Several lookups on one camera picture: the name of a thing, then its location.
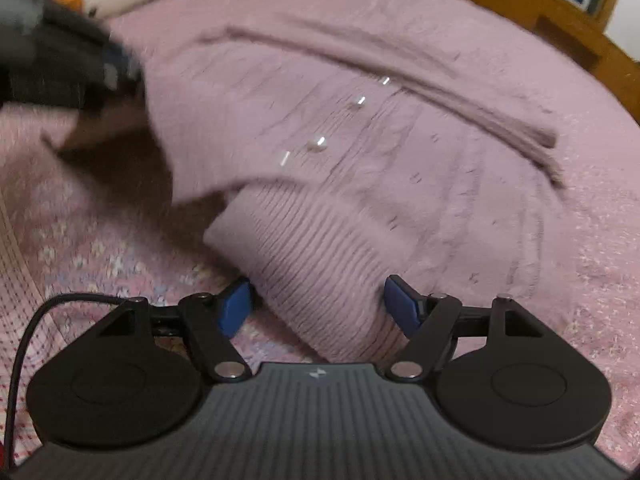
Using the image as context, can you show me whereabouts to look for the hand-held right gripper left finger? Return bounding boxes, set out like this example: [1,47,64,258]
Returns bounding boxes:
[96,277,254,382]

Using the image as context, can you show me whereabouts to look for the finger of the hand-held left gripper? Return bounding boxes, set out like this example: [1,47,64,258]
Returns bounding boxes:
[100,42,147,98]

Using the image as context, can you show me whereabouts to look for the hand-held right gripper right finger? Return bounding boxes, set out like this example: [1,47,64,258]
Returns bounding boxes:
[384,274,549,382]

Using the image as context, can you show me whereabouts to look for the pink knit cardigan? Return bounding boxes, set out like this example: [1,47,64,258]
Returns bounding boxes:
[42,10,570,364]

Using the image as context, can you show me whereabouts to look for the wooden cabinet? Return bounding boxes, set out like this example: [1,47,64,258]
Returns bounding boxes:
[377,0,640,127]

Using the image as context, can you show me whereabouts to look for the black cable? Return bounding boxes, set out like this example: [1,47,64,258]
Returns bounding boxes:
[4,293,133,458]

